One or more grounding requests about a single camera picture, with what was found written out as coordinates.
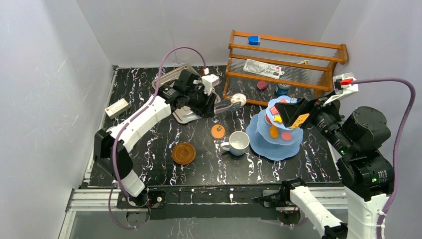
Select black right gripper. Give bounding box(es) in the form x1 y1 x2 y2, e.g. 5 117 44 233
273 90 353 154

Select brown chocolate chip cookie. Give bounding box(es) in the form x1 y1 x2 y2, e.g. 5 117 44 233
289 113 310 129

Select orange yellow pastry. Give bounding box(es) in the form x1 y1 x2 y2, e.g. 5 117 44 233
272 115 283 123

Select pink layered cake slice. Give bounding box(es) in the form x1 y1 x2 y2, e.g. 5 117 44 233
269 102 279 116

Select red sprinkled donut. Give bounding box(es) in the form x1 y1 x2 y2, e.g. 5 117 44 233
265 115 272 125

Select orange oval pastry piece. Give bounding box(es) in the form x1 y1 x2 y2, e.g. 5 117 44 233
269 125 279 139

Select pink round macaron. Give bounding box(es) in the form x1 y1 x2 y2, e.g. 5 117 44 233
281 131 293 141

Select steel food tongs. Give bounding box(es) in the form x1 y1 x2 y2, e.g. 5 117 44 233
214 96 241 115

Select white iced round pastry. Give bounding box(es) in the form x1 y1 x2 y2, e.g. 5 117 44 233
230 93 247 107

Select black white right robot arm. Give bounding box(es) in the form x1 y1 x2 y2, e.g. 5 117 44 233
252 97 395 239

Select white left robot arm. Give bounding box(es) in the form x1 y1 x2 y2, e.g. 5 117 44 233
94 69 219 207

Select blue lidded jar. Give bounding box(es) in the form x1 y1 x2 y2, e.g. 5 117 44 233
275 84 291 96

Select steel serving tray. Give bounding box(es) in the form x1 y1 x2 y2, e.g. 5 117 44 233
152 65 220 124

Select blue three-tier cake stand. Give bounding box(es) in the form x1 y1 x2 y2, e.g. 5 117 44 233
246 96 304 161

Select maroon heart-shaped object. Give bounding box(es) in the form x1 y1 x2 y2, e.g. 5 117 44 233
256 81 268 91

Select orange black round coaster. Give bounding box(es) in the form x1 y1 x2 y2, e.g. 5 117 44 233
210 124 226 140

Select wooden two-tier shelf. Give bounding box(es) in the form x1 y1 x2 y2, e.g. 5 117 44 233
222 30 348 106

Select white ceramic mug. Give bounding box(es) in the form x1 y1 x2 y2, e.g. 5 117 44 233
219 131 250 156

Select packaged ruler protractor set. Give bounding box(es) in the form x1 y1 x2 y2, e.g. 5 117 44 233
243 59 285 79

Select brown wooden round coaster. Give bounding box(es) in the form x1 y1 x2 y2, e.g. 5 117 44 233
172 142 196 165

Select small white cardboard box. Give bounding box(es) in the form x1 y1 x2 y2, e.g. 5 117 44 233
105 99 130 120

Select blue block on shelf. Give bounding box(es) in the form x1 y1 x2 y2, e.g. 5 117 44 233
248 35 261 46

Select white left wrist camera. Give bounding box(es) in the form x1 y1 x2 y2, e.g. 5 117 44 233
201 68 220 96

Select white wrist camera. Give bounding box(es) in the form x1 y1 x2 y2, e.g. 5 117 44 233
323 73 358 107
201 68 220 96

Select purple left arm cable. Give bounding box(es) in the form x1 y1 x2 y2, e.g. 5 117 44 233
108 46 209 231

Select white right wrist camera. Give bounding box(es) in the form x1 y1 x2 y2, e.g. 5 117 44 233
323 73 358 107

